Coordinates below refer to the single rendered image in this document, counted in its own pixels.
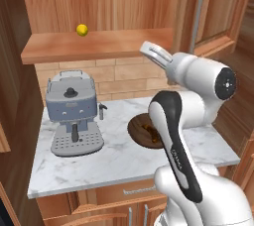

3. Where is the yellow lemon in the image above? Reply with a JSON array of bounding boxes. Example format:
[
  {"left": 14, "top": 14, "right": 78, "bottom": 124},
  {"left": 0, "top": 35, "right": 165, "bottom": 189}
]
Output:
[{"left": 75, "top": 23, "right": 89, "bottom": 38}]

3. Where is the wooden open shelf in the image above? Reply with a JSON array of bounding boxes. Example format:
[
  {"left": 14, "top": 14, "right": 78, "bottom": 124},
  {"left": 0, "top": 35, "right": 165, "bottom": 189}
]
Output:
[{"left": 20, "top": 27, "right": 176, "bottom": 65}]

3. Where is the wooden wall cabinet door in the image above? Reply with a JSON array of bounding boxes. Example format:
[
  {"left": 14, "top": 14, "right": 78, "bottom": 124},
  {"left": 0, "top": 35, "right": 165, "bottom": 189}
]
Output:
[{"left": 172, "top": 0, "right": 254, "bottom": 57}]

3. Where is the grey espresso machine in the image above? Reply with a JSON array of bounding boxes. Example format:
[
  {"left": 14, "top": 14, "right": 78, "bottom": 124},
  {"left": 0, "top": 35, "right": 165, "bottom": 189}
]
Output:
[{"left": 45, "top": 69, "right": 108, "bottom": 158}]

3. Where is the grey cabinet door handle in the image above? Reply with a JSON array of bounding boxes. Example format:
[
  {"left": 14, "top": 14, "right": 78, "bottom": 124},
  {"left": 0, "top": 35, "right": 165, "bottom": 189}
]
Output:
[{"left": 189, "top": 0, "right": 206, "bottom": 55}]

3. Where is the grey base cabinet handle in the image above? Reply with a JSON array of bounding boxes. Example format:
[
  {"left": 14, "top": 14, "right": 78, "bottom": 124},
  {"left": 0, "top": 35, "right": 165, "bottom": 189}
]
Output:
[
  {"left": 127, "top": 206, "right": 134, "bottom": 226},
  {"left": 143, "top": 203, "right": 150, "bottom": 226}
]

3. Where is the wooden cupboard run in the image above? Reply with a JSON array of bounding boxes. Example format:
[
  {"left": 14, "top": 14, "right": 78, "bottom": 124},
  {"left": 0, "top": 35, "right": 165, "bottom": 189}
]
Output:
[{"left": 213, "top": 102, "right": 254, "bottom": 198}]

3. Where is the grey drawer handle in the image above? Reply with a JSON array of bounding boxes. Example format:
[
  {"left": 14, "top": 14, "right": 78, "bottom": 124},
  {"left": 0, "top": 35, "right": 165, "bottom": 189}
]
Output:
[{"left": 122, "top": 185, "right": 157, "bottom": 195}]

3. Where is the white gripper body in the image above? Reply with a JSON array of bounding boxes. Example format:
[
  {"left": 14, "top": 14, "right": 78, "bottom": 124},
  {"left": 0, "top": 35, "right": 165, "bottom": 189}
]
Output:
[{"left": 139, "top": 40, "right": 174, "bottom": 70}]

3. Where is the dark brown wooden bowl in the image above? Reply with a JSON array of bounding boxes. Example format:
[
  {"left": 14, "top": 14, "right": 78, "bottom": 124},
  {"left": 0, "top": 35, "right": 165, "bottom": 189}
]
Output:
[{"left": 127, "top": 112, "right": 166, "bottom": 150}]

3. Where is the wooden drawer front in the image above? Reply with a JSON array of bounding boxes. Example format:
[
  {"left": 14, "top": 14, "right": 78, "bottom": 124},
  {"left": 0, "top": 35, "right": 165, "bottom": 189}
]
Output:
[{"left": 86, "top": 177, "right": 161, "bottom": 206}]

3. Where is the wooden base cabinet door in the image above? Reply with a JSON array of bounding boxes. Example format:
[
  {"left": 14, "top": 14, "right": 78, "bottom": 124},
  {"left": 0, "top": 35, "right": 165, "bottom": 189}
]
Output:
[
  {"left": 42, "top": 199, "right": 134, "bottom": 226},
  {"left": 136, "top": 201, "right": 168, "bottom": 226}
]

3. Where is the tall wooden cabinet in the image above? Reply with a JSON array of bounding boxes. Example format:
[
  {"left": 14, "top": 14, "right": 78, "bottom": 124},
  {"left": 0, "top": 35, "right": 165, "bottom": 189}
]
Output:
[{"left": 0, "top": 0, "right": 46, "bottom": 226}]

